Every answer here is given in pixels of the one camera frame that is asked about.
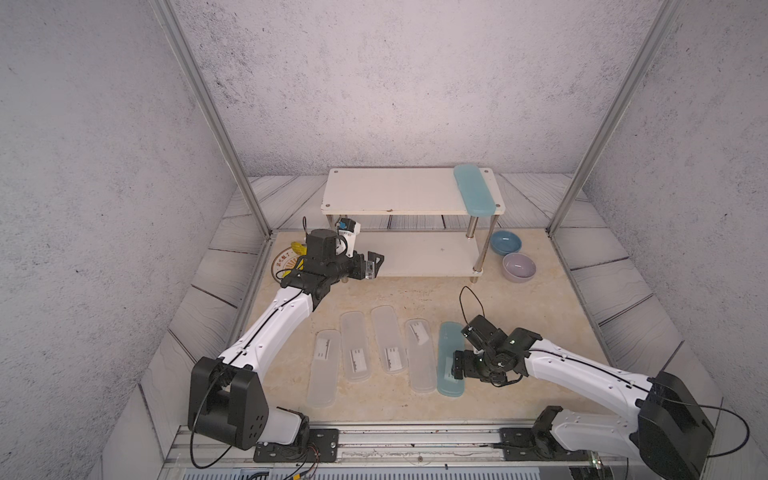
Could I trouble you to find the blue pencil case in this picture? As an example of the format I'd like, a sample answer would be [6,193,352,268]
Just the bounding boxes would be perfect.
[453,164,496,218]
[437,322,465,398]

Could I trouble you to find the clear pencil case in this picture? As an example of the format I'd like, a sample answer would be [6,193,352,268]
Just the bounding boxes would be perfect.
[371,305,408,374]
[405,319,437,393]
[340,311,372,382]
[307,330,341,408]

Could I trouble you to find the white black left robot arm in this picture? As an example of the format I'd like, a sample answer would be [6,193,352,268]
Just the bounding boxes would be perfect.
[188,218,384,450]

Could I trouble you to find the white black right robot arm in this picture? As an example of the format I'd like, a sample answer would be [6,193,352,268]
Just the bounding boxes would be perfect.
[448,315,715,479]

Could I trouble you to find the white two-tier shelf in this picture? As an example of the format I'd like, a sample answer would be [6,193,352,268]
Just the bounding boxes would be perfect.
[320,167,506,281]

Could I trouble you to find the yellow toy banana bunch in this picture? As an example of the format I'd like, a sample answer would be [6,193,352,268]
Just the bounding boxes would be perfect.
[291,242,307,256]

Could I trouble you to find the decorated round plate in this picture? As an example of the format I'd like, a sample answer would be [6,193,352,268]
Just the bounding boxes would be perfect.
[270,246,301,282]

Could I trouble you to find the lilac ceramic bowl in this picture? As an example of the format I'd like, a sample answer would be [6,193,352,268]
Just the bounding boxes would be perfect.
[502,252,537,283]

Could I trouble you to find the blue ceramic bowl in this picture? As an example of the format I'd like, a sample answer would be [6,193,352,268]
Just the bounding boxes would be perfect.
[490,230,522,256]

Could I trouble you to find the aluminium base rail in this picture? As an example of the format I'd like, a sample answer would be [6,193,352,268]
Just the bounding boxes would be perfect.
[157,419,691,480]

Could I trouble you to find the left aluminium frame post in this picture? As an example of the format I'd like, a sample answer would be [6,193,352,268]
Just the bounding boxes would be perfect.
[151,0,272,237]

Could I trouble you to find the aluminium frame post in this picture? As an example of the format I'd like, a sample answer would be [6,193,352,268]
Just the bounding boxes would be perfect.
[546,0,683,239]
[151,0,272,237]

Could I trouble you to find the right aluminium frame post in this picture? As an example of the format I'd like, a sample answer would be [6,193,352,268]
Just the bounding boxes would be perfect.
[546,0,683,239]

